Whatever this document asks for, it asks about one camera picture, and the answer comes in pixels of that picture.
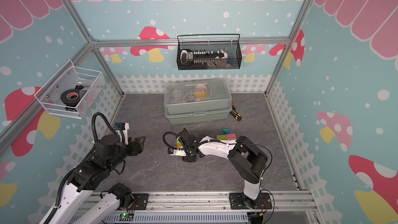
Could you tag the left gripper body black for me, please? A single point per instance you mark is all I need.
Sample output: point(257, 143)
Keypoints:
point(133, 148)

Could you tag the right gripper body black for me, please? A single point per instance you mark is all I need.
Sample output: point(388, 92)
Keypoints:
point(188, 157)

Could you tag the teal triangle block top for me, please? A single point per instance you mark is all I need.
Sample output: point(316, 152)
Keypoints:
point(226, 131)

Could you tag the pink block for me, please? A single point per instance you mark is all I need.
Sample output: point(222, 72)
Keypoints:
point(231, 136)

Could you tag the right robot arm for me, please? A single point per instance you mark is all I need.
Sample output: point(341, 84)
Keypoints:
point(246, 157)

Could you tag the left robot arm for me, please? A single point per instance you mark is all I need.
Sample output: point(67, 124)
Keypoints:
point(111, 147)

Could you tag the translucent plastic storage box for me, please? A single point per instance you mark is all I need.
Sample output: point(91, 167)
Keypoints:
point(197, 101)

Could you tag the yellow black screwdriver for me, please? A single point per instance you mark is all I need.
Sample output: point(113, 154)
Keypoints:
point(236, 115)

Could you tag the green lit circuit board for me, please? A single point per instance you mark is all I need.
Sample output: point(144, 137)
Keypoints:
point(126, 217)

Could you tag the black tape roll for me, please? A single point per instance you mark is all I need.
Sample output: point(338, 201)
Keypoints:
point(71, 97)

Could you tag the white black tool in basket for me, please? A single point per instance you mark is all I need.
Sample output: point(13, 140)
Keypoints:
point(202, 58)

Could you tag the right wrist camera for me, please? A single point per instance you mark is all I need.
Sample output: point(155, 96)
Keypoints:
point(176, 152)

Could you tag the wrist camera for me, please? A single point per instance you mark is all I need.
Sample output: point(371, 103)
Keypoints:
point(122, 130)
point(176, 152)

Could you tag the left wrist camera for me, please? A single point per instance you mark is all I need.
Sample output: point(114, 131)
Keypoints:
point(122, 130)

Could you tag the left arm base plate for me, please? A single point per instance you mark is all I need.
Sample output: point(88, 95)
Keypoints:
point(137, 202)

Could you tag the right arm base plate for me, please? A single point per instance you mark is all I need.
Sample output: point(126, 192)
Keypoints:
point(240, 201)

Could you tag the white wire basket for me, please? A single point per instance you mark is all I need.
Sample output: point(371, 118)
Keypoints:
point(89, 82)

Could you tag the black wire mesh basket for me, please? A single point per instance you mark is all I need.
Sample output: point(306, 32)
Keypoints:
point(211, 42)

